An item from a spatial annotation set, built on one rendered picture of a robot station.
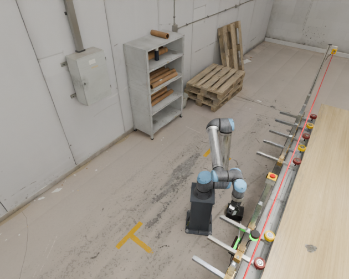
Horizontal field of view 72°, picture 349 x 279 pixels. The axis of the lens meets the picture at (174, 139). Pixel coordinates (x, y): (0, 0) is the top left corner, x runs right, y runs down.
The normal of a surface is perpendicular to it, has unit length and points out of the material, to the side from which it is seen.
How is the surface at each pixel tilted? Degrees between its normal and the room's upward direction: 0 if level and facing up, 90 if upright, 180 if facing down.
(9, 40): 90
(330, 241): 0
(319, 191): 0
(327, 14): 90
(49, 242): 0
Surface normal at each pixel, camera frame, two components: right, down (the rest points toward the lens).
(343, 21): -0.60, 0.51
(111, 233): 0.00, -0.77
